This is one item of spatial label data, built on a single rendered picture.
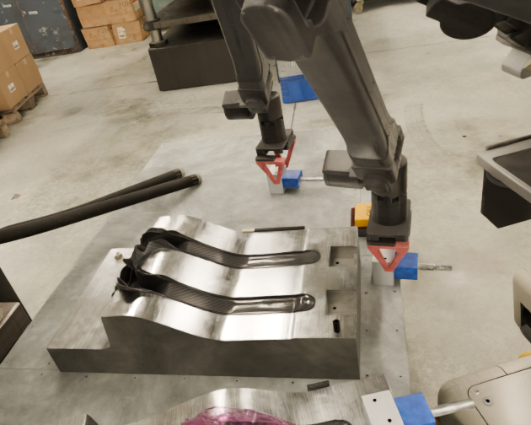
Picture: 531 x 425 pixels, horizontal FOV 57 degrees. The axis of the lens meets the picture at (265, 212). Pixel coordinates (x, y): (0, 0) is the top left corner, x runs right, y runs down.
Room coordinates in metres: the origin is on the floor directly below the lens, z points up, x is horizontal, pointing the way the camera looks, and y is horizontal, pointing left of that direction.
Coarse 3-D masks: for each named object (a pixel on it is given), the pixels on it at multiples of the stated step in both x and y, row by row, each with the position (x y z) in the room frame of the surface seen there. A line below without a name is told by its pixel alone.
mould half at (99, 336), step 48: (240, 240) 0.74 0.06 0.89; (288, 240) 0.71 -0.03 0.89; (336, 240) 0.68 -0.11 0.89; (96, 288) 0.72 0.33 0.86; (240, 288) 0.61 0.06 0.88; (288, 288) 0.59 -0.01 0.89; (336, 288) 0.56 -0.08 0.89; (96, 336) 0.60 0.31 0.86; (144, 336) 0.54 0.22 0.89; (192, 336) 0.52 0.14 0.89; (240, 336) 0.51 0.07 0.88; (288, 336) 0.49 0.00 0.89; (336, 336) 0.47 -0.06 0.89
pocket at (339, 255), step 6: (330, 246) 0.67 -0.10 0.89; (336, 246) 0.66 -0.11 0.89; (342, 246) 0.66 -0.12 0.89; (348, 246) 0.66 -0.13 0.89; (330, 252) 0.66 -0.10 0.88; (336, 252) 0.66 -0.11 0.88; (342, 252) 0.66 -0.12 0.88; (348, 252) 0.66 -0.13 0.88; (354, 252) 0.65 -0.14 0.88; (330, 258) 0.65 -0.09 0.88; (336, 258) 0.66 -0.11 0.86; (342, 258) 0.66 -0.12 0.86; (348, 258) 0.66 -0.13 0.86; (354, 258) 0.64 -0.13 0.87; (330, 264) 0.64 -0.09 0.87; (336, 264) 0.65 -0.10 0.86; (342, 264) 0.65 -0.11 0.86; (348, 264) 0.64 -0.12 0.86; (354, 264) 0.63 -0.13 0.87
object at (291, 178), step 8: (272, 168) 1.06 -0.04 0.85; (288, 176) 1.02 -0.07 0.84; (296, 176) 1.02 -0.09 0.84; (304, 176) 1.02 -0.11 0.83; (312, 176) 1.02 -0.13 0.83; (320, 176) 1.01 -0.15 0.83; (272, 184) 1.03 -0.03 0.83; (280, 184) 1.02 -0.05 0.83; (288, 184) 1.02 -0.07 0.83; (296, 184) 1.01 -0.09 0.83; (272, 192) 1.03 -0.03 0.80; (280, 192) 1.02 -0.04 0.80
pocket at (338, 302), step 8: (328, 296) 0.56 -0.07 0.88; (336, 296) 0.56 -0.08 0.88; (344, 296) 0.56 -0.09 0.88; (352, 296) 0.55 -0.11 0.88; (328, 304) 0.56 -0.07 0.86; (336, 304) 0.55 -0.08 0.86; (344, 304) 0.55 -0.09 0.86; (352, 304) 0.55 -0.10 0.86; (328, 312) 0.54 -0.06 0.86; (336, 312) 0.54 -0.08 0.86; (344, 312) 0.54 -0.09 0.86; (352, 312) 0.52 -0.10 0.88
